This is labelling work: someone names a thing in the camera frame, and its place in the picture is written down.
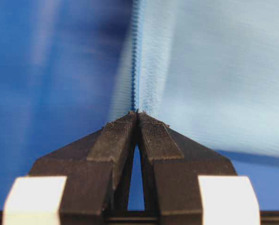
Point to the light blue towel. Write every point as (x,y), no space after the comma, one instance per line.
(208,68)

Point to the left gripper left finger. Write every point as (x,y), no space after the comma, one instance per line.
(76,183)

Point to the dark blue table cloth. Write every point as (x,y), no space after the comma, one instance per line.
(59,62)

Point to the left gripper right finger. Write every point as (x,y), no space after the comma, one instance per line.
(190,184)

